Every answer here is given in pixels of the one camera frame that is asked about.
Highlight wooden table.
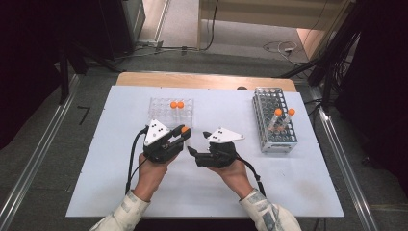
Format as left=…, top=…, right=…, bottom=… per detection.
left=115, top=71, right=297, bottom=93

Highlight perforated metal tube rack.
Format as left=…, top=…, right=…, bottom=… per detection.
left=252, top=87, right=299, bottom=154

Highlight dark grey cabinet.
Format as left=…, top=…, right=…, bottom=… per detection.
left=95, top=0, right=146, bottom=61

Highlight white coiled cable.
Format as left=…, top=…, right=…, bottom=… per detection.
left=263, top=39, right=309, bottom=66

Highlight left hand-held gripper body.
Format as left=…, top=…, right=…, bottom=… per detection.
left=142, top=118, right=178, bottom=164

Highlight black stand with cables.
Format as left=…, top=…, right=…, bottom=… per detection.
left=278, top=0, right=365, bottom=109

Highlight orange-capped clear tube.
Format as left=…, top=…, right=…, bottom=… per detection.
left=268, top=108, right=283, bottom=133
left=181, top=125, right=192, bottom=145
left=177, top=101, right=186, bottom=124
left=279, top=108, right=296, bottom=131
left=169, top=101, right=178, bottom=124

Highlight hand-held gripper cable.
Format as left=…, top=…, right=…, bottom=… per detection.
left=124, top=125, right=150, bottom=195
left=235, top=153, right=268, bottom=197

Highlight right hand-held gripper cable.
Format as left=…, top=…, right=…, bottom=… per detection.
left=235, top=153, right=268, bottom=197

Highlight hanging black cable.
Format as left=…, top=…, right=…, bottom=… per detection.
left=198, top=0, right=220, bottom=52

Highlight person's right hand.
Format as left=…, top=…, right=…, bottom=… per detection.
left=208, top=158, right=254, bottom=200

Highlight left hand-held gripper cable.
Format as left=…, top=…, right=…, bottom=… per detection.
left=124, top=125, right=150, bottom=195

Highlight grey floor cables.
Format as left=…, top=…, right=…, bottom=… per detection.
left=121, top=38, right=200, bottom=61

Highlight beige wooden furniture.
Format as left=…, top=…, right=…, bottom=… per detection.
left=196, top=0, right=357, bottom=61

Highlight long aluminium floor rail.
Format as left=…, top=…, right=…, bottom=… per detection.
left=0, top=74, right=81, bottom=231
left=307, top=85, right=379, bottom=231

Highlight person's left hand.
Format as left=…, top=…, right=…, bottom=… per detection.
left=133, top=153, right=179, bottom=202

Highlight clear plastic tube rack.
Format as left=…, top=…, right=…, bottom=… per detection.
left=147, top=97, right=195, bottom=130

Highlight black metal stand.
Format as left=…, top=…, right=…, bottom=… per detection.
left=57, top=42, right=124, bottom=105

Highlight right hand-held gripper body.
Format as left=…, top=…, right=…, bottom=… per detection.
left=194, top=127, right=245, bottom=168

